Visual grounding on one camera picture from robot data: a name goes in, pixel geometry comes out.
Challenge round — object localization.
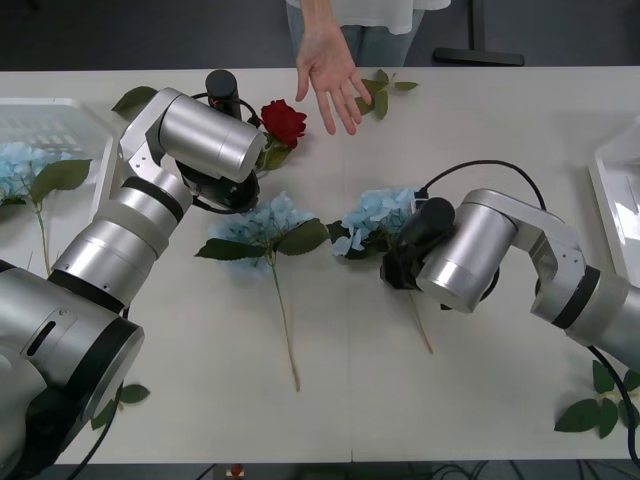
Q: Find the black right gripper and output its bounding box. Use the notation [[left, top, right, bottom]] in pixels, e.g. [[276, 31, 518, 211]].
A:
[[381, 243, 424, 292]]

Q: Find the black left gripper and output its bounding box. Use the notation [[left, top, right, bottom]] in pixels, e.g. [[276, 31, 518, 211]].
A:
[[175, 160, 262, 215]]

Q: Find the pale blue flower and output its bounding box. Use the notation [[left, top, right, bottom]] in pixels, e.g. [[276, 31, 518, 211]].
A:
[[0, 141, 94, 276], [325, 185, 434, 356], [193, 190, 330, 394]]

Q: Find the red rose with broad leaf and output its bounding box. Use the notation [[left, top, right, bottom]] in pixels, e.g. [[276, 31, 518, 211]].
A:
[[253, 98, 308, 176]]

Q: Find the person's right forearm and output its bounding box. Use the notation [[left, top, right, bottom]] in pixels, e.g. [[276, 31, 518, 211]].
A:
[[285, 0, 346, 34]]

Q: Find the person's right hand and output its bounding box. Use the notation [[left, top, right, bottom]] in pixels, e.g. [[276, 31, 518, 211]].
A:
[[294, 23, 374, 137]]

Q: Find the single loose green leaf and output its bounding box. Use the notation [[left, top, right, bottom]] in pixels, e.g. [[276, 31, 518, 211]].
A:
[[111, 85, 159, 114]]

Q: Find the light green leaf twig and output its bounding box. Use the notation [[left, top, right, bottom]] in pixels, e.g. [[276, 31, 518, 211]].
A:
[[354, 68, 420, 120]]

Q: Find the shallow white box with slots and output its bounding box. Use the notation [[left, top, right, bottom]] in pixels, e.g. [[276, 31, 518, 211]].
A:
[[0, 97, 119, 281]]

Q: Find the person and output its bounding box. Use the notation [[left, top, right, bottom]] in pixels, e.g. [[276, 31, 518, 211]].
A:
[[319, 0, 452, 68]]

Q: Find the dark green five-leaf twig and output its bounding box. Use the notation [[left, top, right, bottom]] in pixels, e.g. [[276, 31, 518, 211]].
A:
[[90, 382, 151, 431]]

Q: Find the black stand with flat base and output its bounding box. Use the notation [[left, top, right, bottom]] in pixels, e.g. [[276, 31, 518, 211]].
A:
[[432, 0, 526, 67]]

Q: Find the dark green leaf twig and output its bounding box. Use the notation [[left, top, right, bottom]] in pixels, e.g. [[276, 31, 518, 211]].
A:
[[554, 358, 640, 440]]

